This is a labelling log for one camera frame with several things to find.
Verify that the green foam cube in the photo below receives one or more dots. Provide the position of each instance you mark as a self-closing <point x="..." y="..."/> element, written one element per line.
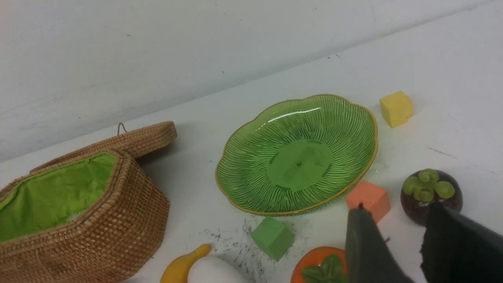
<point x="273" y="238"/>

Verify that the yellow foam cube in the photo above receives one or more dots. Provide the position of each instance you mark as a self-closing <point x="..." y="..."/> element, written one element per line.
<point x="396" y="108"/>

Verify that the purple mangosteen toy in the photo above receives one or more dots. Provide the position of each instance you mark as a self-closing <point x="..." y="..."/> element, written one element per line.
<point x="425" y="187"/>

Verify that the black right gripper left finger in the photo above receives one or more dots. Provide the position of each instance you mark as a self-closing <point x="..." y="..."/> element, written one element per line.
<point x="367" y="256"/>

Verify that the yellow banana toy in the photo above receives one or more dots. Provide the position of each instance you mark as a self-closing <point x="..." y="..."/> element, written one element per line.
<point x="178" y="270"/>

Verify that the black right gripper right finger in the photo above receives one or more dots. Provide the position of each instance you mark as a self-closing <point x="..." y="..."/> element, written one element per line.
<point x="457" y="249"/>

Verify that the orange persimmon toy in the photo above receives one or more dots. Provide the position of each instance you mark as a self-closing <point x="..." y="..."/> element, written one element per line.
<point x="323" y="264"/>

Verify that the orange foam cube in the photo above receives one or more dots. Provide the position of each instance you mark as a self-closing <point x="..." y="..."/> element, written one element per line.
<point x="373" y="198"/>

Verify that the white radish toy green leaves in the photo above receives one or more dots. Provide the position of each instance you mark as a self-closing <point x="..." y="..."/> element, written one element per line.
<point x="211" y="269"/>

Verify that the woven wicker basket green lining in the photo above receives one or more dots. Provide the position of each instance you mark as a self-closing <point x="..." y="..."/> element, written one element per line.
<point x="96" y="218"/>

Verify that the green ribbed glass plate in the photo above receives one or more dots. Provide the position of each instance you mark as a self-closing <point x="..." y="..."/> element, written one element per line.
<point x="297" y="156"/>

